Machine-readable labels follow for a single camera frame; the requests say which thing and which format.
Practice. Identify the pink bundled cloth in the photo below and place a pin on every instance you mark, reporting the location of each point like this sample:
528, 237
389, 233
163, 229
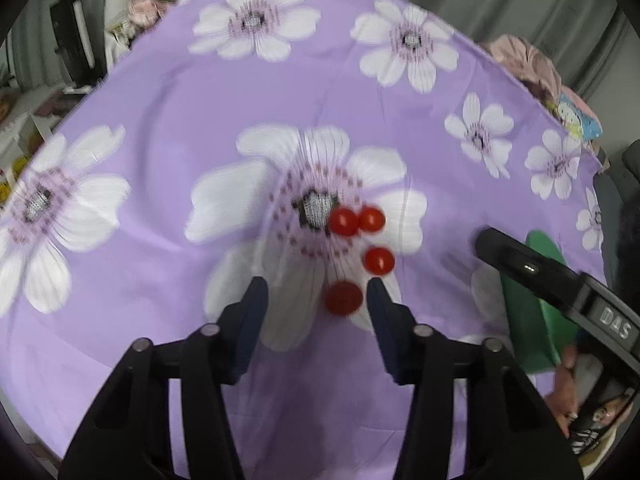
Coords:
525, 62

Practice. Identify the black stick vacuum cleaner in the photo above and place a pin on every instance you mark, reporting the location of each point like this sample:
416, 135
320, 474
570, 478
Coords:
75, 40

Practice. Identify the purple floral cloth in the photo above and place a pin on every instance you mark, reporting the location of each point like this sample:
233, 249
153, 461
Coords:
175, 135

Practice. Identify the pink crumpled clothes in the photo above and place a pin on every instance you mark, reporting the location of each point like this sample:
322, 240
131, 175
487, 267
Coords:
147, 12

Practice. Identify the grey chair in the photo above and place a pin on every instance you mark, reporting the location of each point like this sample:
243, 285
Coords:
622, 170

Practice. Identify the red cherry tomato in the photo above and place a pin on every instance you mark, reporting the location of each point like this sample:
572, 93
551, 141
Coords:
372, 220
344, 298
379, 260
344, 221

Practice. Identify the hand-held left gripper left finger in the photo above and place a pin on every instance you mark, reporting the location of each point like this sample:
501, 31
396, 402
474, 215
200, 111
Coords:
247, 330

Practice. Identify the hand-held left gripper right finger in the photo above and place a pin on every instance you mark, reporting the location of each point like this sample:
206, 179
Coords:
387, 330

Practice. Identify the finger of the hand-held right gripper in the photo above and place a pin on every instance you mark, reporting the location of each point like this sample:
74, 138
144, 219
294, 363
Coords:
525, 265

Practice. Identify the cartoon print pillow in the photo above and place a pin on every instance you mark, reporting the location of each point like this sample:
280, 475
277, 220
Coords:
577, 117

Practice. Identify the white low shelf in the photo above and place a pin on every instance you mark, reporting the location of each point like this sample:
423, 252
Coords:
30, 125

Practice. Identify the green plastic bowl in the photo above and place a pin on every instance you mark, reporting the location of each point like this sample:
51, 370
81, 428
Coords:
525, 320

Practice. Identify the person's right hand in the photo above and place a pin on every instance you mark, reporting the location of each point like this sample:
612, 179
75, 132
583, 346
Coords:
562, 395

